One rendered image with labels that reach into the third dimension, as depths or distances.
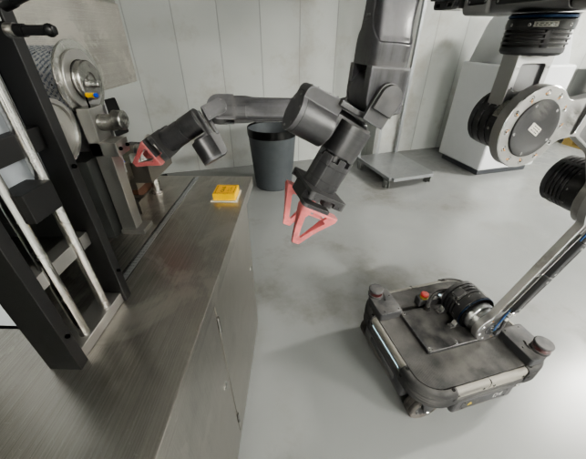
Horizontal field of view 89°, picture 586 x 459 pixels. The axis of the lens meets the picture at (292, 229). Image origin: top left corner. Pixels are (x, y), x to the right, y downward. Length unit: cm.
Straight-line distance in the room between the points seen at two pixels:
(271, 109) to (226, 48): 269
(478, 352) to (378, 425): 50
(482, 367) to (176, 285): 121
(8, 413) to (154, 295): 25
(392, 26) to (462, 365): 125
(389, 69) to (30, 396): 67
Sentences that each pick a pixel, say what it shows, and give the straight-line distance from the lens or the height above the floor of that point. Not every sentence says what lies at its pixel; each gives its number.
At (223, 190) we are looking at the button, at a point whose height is 92.
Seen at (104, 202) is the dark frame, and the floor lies 100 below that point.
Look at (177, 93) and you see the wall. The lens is 350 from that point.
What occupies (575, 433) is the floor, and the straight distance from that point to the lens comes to 183.
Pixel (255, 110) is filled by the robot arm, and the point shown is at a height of 117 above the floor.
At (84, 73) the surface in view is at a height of 126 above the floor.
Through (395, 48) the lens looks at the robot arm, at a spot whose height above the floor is 132.
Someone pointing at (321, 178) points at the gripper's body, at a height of 115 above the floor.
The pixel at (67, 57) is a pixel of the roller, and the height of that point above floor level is 129.
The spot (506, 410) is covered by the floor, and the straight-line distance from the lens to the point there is 173.
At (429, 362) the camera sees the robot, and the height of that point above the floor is 24.
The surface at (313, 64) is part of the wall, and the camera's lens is 366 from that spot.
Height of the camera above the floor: 133
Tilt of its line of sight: 33 degrees down
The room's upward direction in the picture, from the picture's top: straight up
